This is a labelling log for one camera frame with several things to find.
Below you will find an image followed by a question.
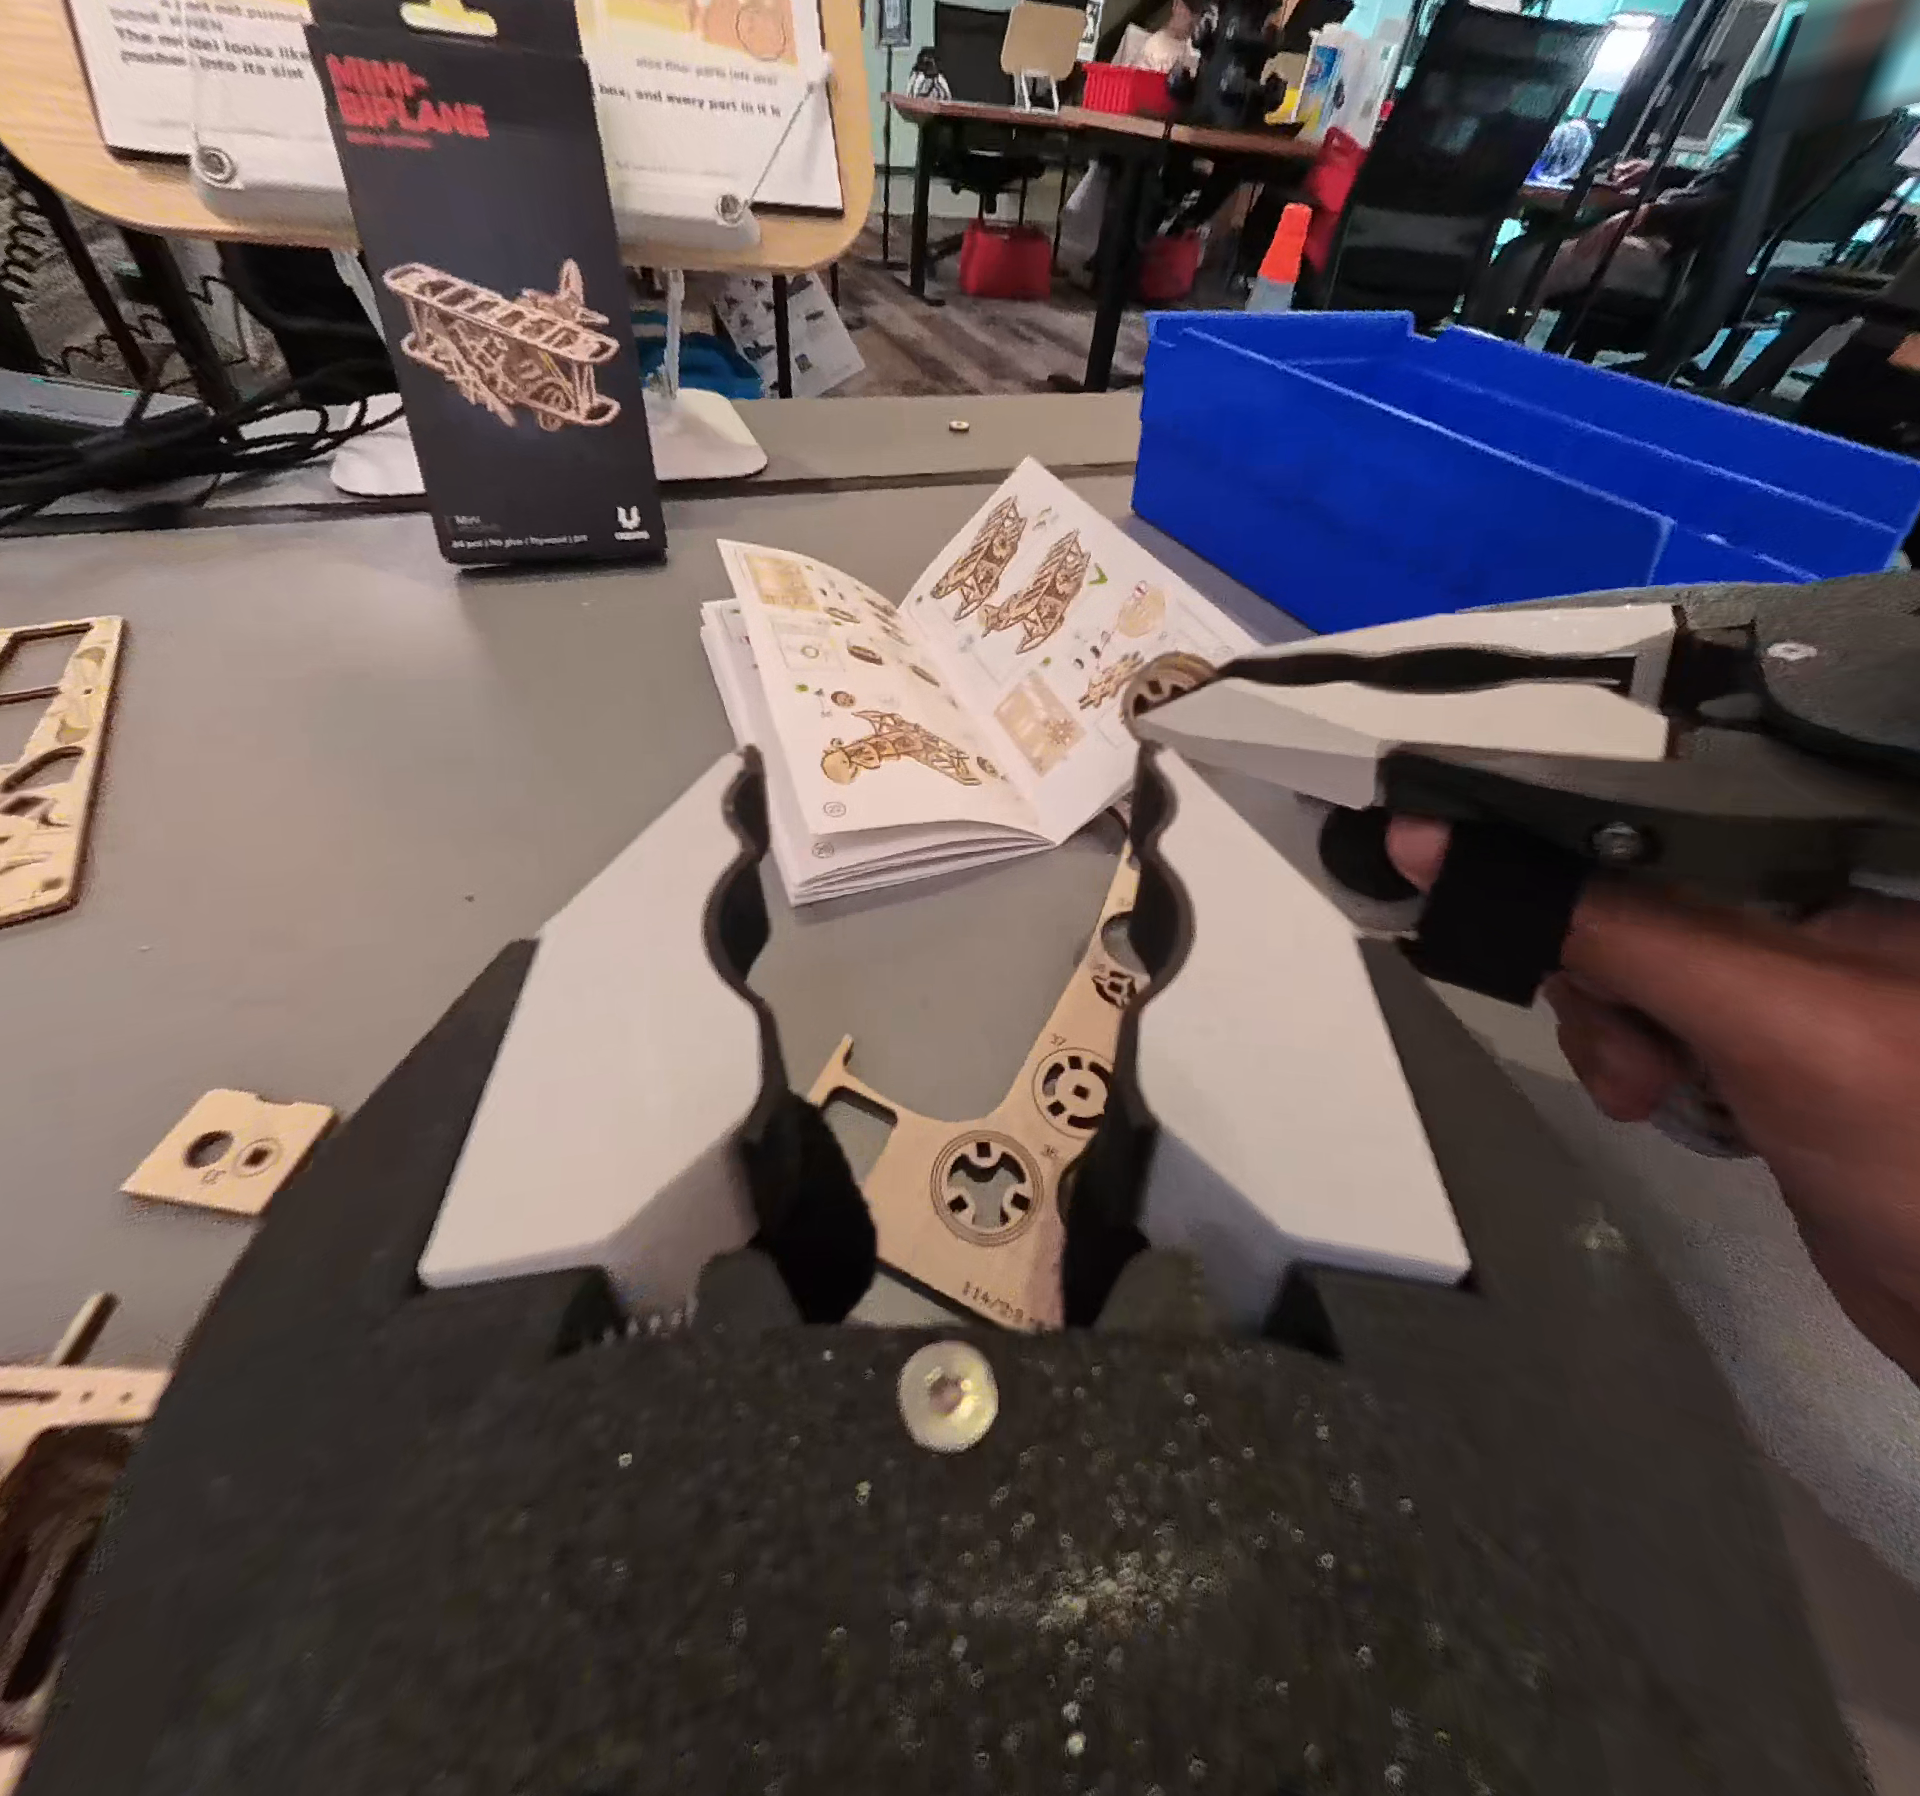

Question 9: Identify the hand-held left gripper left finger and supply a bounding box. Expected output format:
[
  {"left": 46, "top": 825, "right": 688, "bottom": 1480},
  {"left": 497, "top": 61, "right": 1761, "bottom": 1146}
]
[{"left": 416, "top": 747, "right": 881, "bottom": 1327}]

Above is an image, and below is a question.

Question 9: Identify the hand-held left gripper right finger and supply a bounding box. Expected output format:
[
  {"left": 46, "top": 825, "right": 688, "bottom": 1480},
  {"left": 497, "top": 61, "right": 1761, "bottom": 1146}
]
[{"left": 1062, "top": 744, "right": 1476, "bottom": 1330}]

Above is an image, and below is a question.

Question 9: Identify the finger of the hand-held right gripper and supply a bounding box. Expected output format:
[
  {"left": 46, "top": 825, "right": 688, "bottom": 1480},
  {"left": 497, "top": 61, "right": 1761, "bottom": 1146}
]
[
  {"left": 1125, "top": 667, "right": 1675, "bottom": 813},
  {"left": 1200, "top": 602, "right": 1685, "bottom": 698}
]

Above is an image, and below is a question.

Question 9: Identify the small wooden gear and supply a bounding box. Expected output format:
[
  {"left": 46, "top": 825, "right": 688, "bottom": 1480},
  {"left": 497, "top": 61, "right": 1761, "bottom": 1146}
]
[{"left": 1122, "top": 650, "right": 1222, "bottom": 727}]

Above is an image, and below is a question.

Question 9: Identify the wooden sheet with round cutouts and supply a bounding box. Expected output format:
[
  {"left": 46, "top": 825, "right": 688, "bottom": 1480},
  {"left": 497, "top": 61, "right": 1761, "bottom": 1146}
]
[{"left": 807, "top": 813, "right": 1189, "bottom": 1338}]

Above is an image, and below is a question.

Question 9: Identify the grey desk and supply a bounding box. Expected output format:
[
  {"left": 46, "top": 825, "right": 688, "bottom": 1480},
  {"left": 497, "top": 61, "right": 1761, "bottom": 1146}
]
[{"left": 0, "top": 394, "right": 1920, "bottom": 1796}]

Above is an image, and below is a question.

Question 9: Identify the person's right hand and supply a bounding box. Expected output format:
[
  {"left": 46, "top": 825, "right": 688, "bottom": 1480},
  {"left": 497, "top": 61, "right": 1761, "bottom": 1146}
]
[{"left": 1387, "top": 817, "right": 1920, "bottom": 1396}]

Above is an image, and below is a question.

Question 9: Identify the blue plastic bin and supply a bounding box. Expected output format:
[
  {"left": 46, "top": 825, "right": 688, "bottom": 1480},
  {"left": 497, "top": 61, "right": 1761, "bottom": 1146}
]
[{"left": 1131, "top": 310, "right": 1920, "bottom": 638}]

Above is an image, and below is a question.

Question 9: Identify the instruction booklet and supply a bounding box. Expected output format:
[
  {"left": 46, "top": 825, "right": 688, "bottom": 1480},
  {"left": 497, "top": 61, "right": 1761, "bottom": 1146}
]
[{"left": 698, "top": 457, "right": 1265, "bottom": 908}]

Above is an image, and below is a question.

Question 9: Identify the orange traffic cone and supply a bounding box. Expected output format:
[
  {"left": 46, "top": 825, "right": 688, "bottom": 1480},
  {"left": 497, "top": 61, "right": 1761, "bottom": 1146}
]
[{"left": 1249, "top": 202, "right": 1319, "bottom": 314}]

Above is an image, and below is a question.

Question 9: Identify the small wooden sheet piece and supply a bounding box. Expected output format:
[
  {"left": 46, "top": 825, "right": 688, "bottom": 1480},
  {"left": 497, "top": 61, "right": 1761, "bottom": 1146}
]
[{"left": 120, "top": 1088, "right": 335, "bottom": 1218}]

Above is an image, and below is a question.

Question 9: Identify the black office chair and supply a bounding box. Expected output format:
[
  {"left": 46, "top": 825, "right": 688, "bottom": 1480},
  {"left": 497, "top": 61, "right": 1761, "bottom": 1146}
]
[
  {"left": 926, "top": 0, "right": 1026, "bottom": 223},
  {"left": 1317, "top": 0, "right": 1610, "bottom": 328}
]

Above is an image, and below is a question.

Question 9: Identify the wooden part sheet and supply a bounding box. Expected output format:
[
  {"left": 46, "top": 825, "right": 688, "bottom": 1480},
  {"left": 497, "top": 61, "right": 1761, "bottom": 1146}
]
[{"left": 0, "top": 614, "right": 126, "bottom": 930}]

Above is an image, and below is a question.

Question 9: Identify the wooden pieces bottom left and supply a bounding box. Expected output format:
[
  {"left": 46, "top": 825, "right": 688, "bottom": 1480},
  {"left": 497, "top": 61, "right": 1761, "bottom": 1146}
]
[{"left": 0, "top": 1290, "right": 172, "bottom": 1748}]

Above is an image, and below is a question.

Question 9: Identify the printed paper sheet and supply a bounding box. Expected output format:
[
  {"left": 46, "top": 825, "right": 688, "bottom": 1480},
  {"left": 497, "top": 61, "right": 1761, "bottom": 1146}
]
[{"left": 709, "top": 267, "right": 869, "bottom": 400}]

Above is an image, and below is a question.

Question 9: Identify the brown table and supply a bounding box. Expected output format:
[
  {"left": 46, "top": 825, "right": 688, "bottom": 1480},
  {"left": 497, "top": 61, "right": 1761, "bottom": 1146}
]
[{"left": 882, "top": 92, "right": 1360, "bottom": 396}]

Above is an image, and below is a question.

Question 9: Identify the grey flat device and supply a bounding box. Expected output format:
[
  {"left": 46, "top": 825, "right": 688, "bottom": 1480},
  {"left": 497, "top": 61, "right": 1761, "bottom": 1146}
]
[{"left": 0, "top": 368, "right": 200, "bottom": 445}]

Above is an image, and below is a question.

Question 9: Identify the black biplane kit box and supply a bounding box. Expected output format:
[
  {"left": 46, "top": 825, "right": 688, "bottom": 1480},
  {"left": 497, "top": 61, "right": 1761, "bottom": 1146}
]
[{"left": 295, "top": 0, "right": 671, "bottom": 569}]

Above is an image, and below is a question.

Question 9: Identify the wooden document stand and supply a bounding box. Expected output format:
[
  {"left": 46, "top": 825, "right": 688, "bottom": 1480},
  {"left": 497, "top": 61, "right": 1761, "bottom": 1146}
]
[{"left": 0, "top": 0, "right": 881, "bottom": 499}]

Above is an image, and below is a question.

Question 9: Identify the black cable bundle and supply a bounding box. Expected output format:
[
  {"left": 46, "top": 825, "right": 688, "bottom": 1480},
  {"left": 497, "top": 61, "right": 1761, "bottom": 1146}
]
[{"left": 0, "top": 355, "right": 406, "bottom": 536}]

